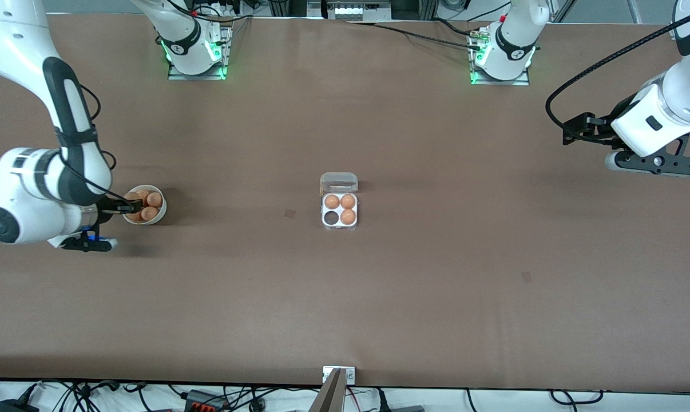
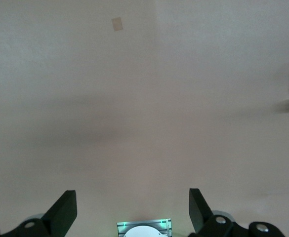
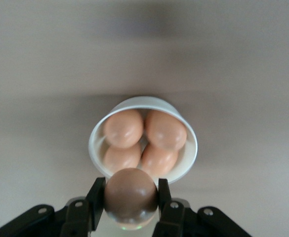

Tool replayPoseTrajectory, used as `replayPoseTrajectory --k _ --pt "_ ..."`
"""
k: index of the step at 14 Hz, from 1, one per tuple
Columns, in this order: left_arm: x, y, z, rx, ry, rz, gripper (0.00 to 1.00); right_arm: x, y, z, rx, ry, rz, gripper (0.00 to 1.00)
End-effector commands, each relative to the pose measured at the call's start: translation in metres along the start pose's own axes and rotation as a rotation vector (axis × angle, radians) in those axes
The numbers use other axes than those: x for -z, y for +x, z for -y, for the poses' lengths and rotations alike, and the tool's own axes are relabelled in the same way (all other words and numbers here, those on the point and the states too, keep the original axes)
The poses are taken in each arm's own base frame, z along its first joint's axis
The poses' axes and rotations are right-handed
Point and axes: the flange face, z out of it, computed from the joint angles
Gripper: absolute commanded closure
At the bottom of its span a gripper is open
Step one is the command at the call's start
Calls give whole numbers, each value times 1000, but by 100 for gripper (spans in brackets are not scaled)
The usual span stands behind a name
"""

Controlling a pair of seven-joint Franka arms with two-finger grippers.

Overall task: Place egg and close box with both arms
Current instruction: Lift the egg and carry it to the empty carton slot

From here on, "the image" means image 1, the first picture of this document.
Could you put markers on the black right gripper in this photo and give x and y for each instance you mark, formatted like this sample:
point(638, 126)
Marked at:
point(109, 210)

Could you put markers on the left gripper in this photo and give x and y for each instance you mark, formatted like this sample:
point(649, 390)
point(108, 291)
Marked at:
point(601, 129)

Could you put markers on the clear plastic egg box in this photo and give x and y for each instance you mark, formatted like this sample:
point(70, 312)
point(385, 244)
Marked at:
point(339, 182)

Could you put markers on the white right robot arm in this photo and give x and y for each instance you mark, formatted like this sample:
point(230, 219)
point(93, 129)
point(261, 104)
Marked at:
point(13, 34)

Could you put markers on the black box orange connectors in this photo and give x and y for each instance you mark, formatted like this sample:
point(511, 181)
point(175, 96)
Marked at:
point(205, 400)

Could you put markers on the white round bowl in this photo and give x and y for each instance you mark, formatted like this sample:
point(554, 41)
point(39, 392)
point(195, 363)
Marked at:
point(161, 214)

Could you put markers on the black power adapter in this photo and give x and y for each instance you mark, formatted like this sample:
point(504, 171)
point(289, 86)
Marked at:
point(16, 406)

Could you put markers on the white power strip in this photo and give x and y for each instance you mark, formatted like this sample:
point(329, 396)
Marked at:
point(356, 10)

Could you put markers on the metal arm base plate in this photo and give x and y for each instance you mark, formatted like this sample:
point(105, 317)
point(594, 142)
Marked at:
point(222, 66)
point(522, 81)

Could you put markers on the grey camera pole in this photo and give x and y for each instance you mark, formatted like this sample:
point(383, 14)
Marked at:
point(329, 397)

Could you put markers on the small metal bracket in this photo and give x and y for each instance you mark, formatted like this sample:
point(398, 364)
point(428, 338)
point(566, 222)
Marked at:
point(351, 375)

